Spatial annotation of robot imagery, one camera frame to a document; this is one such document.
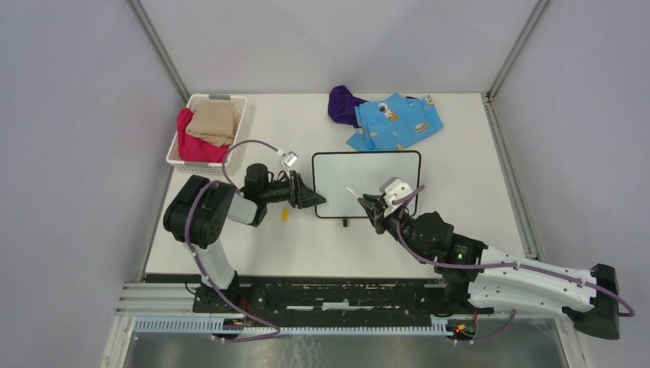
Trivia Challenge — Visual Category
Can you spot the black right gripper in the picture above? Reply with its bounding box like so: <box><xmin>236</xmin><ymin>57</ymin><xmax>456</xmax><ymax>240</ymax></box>
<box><xmin>358</xmin><ymin>194</ymin><xmax>428</xmax><ymax>264</ymax></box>

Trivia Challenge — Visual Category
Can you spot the purple cloth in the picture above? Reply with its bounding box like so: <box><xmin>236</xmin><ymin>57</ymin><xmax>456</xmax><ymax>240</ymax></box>
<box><xmin>327</xmin><ymin>85</ymin><xmax>366</xmax><ymax>129</ymax></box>

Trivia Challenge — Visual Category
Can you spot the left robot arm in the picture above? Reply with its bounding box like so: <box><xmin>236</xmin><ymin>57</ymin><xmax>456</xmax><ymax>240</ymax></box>
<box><xmin>163</xmin><ymin>163</ymin><xmax>327</xmax><ymax>313</ymax></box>

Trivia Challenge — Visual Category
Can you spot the blue patterned cloth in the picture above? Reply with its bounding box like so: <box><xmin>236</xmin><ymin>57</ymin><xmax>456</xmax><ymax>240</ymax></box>
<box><xmin>346</xmin><ymin>94</ymin><xmax>443</xmax><ymax>152</ymax></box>

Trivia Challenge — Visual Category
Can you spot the white marker pen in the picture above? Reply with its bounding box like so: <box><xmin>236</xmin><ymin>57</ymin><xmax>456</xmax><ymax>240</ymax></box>
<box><xmin>343</xmin><ymin>186</ymin><xmax>363</xmax><ymax>198</ymax></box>

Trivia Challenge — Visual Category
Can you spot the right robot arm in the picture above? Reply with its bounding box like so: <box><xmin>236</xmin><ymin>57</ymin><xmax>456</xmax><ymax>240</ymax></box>
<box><xmin>357</xmin><ymin>194</ymin><xmax>625</xmax><ymax>340</ymax></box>

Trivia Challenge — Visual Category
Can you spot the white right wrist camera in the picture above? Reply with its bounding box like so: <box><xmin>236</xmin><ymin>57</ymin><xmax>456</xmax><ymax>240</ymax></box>
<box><xmin>379</xmin><ymin>177</ymin><xmax>413</xmax><ymax>208</ymax></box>

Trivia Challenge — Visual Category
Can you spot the white perforated plastic basket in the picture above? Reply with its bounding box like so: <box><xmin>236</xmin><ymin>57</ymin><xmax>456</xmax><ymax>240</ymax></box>
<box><xmin>166</xmin><ymin>94</ymin><xmax>252</xmax><ymax>175</ymax></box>

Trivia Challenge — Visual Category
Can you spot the white whiteboard black frame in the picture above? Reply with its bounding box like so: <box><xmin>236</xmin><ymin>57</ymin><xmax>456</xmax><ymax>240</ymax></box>
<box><xmin>311</xmin><ymin>150</ymin><xmax>422</xmax><ymax>219</ymax></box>

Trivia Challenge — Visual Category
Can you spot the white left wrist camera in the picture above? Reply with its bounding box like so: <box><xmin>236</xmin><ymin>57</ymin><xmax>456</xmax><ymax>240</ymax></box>
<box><xmin>276</xmin><ymin>149</ymin><xmax>298</xmax><ymax>177</ymax></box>

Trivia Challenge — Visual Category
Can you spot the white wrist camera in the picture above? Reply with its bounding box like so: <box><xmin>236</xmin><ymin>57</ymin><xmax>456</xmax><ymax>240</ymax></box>
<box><xmin>379</xmin><ymin>177</ymin><xmax>413</xmax><ymax>208</ymax></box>
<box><xmin>276</xmin><ymin>149</ymin><xmax>298</xmax><ymax>177</ymax></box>

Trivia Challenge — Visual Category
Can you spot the beige folded cloth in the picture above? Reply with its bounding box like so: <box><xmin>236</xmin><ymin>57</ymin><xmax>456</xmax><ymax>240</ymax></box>
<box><xmin>185</xmin><ymin>100</ymin><xmax>241</xmax><ymax>147</ymax></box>

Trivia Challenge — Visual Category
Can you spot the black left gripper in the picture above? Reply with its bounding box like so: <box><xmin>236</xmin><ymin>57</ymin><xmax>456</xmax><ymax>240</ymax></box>
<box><xmin>261</xmin><ymin>170</ymin><xmax>326</xmax><ymax>209</ymax></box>

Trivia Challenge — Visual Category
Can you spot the pink cloth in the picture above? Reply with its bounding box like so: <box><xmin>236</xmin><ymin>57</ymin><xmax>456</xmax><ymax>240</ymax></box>
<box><xmin>176</xmin><ymin>108</ymin><xmax>229</xmax><ymax>163</ymax></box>

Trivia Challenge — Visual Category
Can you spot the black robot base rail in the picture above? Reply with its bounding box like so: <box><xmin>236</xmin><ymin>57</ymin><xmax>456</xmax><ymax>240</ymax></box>
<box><xmin>192</xmin><ymin>275</ymin><xmax>494</xmax><ymax>342</ymax></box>

